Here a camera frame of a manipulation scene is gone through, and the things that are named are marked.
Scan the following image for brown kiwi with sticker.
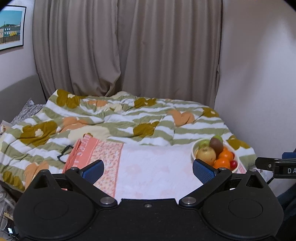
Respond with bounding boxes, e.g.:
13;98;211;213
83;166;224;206
209;137;224;156

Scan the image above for pink floral table cloth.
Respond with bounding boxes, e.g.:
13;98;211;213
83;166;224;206
62;133;247;201

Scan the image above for clear glass jar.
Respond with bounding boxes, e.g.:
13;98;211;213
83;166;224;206
0;186;16;221

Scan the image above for grey sofa backrest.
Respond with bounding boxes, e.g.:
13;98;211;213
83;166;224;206
0;74;47;122

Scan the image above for red cherry tomato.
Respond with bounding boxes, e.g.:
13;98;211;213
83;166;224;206
230;160;238;171

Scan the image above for framed city picture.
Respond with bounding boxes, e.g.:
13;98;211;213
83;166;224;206
0;5;27;51

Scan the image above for green apple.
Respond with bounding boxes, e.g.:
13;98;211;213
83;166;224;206
213;135;223;142
198;139;210;149

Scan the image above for small box on sofa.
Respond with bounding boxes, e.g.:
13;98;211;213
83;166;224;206
0;120;12;135

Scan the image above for orange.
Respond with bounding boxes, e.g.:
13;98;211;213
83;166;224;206
218;150;234;161
213;158;231;170

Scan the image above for black eyeglasses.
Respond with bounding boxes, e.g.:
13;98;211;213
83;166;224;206
57;145;73;163

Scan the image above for beige curtain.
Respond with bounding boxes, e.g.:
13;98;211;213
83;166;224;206
33;1;223;107

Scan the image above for grey patterned pillow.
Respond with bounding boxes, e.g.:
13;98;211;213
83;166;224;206
10;98;45;125

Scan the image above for green striped floral blanket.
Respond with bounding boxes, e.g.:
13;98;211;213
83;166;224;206
1;89;256;192

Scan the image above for cream bowl with cartoon print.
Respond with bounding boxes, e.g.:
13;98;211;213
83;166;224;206
192;138;240;173

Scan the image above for large yellow-red apple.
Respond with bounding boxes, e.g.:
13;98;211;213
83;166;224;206
196;147;216;166

